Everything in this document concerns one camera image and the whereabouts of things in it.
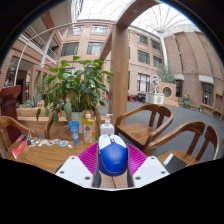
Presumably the green potted plant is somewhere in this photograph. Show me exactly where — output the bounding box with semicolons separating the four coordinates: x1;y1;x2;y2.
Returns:
35;55;115;134

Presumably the blue and white computer mouse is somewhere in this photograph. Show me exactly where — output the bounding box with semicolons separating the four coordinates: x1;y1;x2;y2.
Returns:
97;133;129;177

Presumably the wooden armchair with notebook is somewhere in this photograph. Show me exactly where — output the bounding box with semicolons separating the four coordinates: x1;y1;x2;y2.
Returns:
143;121;220;165

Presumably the dark bust sculpture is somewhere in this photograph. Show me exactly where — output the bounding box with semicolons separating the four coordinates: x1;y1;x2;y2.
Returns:
4;61;16;88

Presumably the white pump dispenser bottle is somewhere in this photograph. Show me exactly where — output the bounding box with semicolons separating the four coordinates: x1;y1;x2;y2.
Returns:
99;113;116;137

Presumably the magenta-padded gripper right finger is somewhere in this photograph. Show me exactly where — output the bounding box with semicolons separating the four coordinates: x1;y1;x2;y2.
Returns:
126;143;171;188

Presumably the wooden armchair with red book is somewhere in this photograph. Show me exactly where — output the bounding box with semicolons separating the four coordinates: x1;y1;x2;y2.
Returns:
0;115;38;160

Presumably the wooden pillar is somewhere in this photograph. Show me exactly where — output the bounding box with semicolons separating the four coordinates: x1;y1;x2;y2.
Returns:
108;23;131;126

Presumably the white stone statue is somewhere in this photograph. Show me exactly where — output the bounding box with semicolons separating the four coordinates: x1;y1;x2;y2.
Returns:
149;73;163;95

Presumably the long wooden planter box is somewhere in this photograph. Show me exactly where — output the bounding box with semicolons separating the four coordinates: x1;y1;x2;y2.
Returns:
16;104;56;136

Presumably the bunch of keys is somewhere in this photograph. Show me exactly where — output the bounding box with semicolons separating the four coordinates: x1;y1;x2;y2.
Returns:
26;131;40;148

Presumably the black notebook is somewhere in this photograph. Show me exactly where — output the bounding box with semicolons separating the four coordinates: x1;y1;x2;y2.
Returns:
162;153;188;175

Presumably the dark red wooden lectern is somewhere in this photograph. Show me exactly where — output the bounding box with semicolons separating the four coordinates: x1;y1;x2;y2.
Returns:
0;85;23;144

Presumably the blue squeeze tube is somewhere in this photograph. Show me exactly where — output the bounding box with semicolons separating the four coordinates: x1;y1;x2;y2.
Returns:
68;120;81;147

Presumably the yellow dish soap bottle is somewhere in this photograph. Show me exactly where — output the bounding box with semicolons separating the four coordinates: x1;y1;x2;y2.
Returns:
82;110;97;146

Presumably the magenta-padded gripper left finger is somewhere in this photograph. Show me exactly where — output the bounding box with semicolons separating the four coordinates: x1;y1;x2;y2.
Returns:
54;142;102;189

